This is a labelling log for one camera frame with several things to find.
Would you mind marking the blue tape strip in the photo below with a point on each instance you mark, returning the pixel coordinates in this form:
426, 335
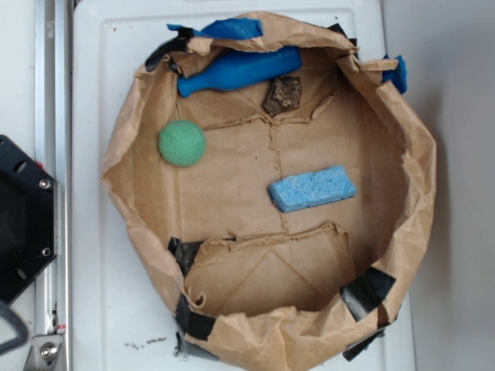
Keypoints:
398, 77
232, 28

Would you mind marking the aluminium extrusion rail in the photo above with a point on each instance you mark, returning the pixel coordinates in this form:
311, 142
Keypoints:
53, 148

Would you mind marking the black tape lower right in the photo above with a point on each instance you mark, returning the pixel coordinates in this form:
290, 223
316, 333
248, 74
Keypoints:
366, 292

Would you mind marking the brown rock chunk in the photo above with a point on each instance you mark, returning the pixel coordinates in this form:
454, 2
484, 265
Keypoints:
283, 95

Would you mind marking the black tape top right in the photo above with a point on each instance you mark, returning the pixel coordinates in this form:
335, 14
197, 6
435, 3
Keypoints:
338, 29

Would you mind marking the black tape bottom right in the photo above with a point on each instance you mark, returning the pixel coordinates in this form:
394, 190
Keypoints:
352, 351

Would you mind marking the brown paper bag tray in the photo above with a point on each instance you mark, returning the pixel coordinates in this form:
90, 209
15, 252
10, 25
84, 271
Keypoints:
272, 279

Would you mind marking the blue tape right strip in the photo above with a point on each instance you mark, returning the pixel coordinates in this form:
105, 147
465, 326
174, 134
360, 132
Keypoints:
398, 77

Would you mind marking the white plastic board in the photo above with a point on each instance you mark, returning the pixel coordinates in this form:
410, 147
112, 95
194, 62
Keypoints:
118, 320

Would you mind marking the metal corner bracket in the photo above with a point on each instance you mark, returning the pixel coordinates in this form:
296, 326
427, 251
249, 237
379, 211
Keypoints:
44, 353

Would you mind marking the blue plastic bottle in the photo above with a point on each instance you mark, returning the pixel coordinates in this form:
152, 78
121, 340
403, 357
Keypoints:
238, 69

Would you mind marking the black tape inner left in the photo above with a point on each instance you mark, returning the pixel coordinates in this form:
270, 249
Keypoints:
184, 253

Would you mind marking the blue tape top strip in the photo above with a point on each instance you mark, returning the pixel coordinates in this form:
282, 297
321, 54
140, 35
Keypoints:
232, 28

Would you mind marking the black tape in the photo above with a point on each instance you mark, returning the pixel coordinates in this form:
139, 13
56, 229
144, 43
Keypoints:
352, 351
338, 29
198, 326
184, 253
177, 44
366, 292

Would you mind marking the green foam ball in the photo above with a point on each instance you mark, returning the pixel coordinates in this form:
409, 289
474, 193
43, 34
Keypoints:
182, 143

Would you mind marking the black tape top left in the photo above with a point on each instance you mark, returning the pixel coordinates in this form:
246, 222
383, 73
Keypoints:
177, 44

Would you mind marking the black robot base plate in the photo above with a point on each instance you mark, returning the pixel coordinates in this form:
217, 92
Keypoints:
27, 220

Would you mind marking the blue sponge block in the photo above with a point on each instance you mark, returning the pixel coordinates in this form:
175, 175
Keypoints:
312, 189

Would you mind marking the black tape bottom left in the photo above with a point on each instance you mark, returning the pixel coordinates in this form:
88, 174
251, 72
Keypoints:
198, 326

